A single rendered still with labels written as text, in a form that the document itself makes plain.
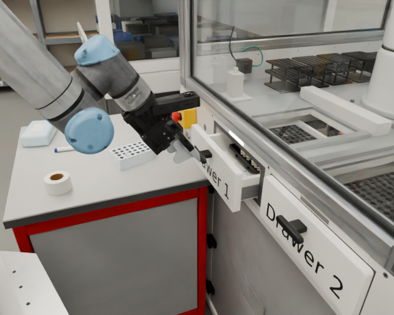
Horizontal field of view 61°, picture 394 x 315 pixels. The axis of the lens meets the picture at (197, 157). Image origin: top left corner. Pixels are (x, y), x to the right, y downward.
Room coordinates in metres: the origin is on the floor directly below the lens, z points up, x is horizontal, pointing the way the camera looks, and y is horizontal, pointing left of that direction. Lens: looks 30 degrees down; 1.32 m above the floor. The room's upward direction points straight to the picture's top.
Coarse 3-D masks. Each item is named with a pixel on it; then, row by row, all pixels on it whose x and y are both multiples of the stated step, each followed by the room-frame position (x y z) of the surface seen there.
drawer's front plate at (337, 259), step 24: (264, 192) 0.60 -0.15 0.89; (288, 192) 0.55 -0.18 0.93; (264, 216) 0.59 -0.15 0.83; (288, 216) 0.52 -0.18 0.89; (312, 216) 0.47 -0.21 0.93; (288, 240) 0.51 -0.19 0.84; (312, 240) 0.45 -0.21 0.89; (336, 240) 0.41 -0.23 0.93; (312, 264) 0.44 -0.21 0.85; (336, 264) 0.39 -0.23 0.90; (360, 264) 0.36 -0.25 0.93; (360, 288) 0.34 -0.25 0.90
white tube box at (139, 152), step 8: (128, 144) 1.01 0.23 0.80; (136, 144) 1.01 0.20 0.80; (144, 144) 1.01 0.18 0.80; (112, 152) 0.95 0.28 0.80; (120, 152) 0.95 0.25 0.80; (136, 152) 0.96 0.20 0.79; (144, 152) 0.95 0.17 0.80; (152, 152) 0.97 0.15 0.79; (112, 160) 0.95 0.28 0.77; (120, 160) 0.90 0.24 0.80; (128, 160) 0.92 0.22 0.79; (136, 160) 0.94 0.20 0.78; (144, 160) 0.95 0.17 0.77; (120, 168) 0.90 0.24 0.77
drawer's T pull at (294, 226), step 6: (276, 216) 0.50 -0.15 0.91; (282, 216) 0.49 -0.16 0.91; (282, 222) 0.48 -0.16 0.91; (288, 222) 0.48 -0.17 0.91; (294, 222) 0.48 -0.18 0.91; (300, 222) 0.48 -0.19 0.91; (288, 228) 0.46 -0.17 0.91; (294, 228) 0.46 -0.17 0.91; (300, 228) 0.46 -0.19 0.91; (306, 228) 0.46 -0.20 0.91; (288, 234) 0.46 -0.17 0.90; (294, 234) 0.44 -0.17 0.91; (294, 240) 0.44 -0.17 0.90; (300, 240) 0.43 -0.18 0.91
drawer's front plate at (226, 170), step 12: (192, 132) 0.88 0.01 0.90; (204, 132) 0.83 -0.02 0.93; (204, 144) 0.79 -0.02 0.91; (216, 144) 0.76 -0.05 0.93; (216, 156) 0.71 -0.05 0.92; (204, 168) 0.79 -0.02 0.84; (216, 168) 0.71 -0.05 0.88; (228, 168) 0.65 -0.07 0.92; (216, 180) 0.71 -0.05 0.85; (228, 180) 0.65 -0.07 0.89; (240, 180) 0.62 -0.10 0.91; (228, 192) 0.65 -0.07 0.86; (240, 192) 0.62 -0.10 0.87; (228, 204) 0.64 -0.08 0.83; (240, 204) 0.62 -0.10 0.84
